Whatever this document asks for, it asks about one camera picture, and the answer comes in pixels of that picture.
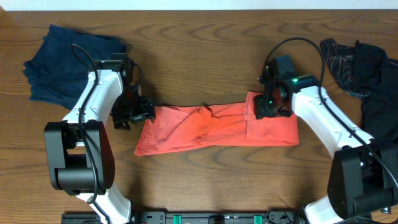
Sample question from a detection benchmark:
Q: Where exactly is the black clothes pile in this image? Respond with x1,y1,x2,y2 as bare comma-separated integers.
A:
319,37,398,215

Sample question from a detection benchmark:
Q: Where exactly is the folded navy blue garment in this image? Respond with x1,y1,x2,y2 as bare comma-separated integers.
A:
23,25,127,110

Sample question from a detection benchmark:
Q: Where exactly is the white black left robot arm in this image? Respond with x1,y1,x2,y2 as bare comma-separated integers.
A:
44,58,155,223

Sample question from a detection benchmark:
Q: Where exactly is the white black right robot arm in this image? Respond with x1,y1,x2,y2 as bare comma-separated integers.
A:
254,75,397,223

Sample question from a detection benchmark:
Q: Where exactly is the orange printed t-shirt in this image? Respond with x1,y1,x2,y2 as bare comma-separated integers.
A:
134,91,299,156

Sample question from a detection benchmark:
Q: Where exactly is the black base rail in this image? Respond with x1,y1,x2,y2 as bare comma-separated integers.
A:
60,210,373,224

